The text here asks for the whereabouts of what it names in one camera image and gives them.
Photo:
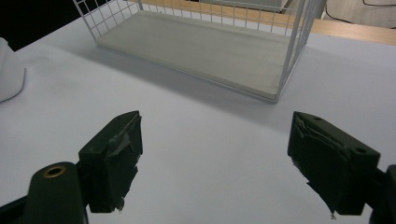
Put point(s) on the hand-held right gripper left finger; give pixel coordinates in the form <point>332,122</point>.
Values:
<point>115,161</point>

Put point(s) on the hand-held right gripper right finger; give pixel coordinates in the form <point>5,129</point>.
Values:
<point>327,161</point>

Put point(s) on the white container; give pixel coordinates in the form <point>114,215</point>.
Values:
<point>11,71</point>

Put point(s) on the grey box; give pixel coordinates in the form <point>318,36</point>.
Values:
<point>249,3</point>

